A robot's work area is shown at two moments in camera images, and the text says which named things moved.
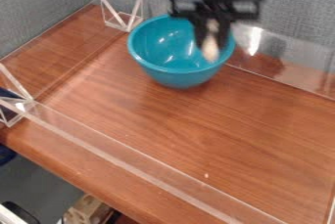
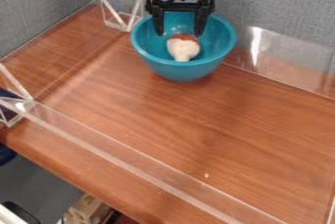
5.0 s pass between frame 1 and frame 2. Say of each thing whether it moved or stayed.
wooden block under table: stayed
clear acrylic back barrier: stayed
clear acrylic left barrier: stayed
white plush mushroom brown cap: moved
